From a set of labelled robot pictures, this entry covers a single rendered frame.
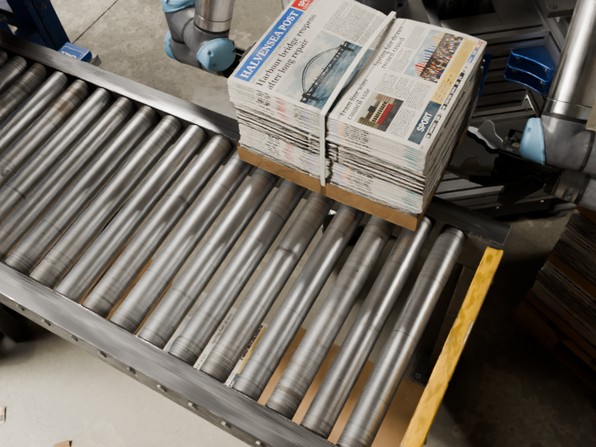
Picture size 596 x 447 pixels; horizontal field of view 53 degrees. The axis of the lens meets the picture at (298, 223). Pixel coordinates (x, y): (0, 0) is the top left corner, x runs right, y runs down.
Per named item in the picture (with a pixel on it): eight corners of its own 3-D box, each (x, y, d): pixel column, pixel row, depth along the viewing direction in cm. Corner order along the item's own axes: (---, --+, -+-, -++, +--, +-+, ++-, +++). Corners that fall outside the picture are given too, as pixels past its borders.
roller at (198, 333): (320, 176, 122) (305, 160, 120) (192, 376, 102) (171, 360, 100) (305, 180, 126) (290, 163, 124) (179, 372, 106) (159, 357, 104)
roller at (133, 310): (262, 160, 129) (260, 145, 124) (131, 345, 108) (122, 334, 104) (243, 152, 130) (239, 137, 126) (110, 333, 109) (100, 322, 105)
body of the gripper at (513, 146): (507, 124, 115) (571, 145, 112) (497, 153, 122) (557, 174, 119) (495, 152, 112) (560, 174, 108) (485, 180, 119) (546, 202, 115)
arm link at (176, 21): (208, 1, 124) (217, 43, 133) (184, -26, 129) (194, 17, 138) (175, 16, 122) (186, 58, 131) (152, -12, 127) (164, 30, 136)
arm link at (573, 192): (578, 183, 118) (568, 213, 114) (555, 175, 119) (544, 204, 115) (592, 158, 111) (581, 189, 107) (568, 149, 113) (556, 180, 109)
